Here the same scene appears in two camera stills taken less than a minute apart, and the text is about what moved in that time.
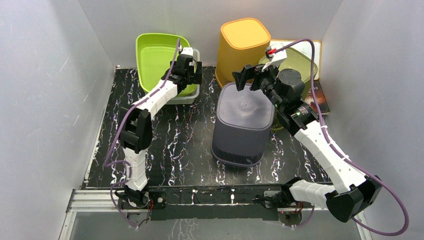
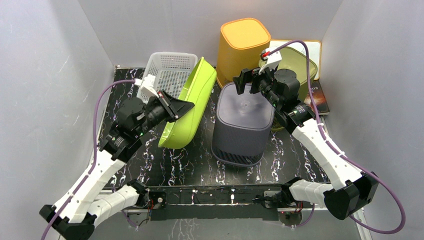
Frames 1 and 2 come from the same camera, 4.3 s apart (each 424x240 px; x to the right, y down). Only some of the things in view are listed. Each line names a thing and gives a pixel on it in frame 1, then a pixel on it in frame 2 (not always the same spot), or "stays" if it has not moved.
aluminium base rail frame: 183,203 stays
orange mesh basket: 242,41 stays
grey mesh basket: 244,120 stays
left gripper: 196,77 → 174,108
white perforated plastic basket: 190,99 → 172,71
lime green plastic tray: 156,53 → 179,133
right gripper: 249,72 stays
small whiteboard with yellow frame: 311,49 stays
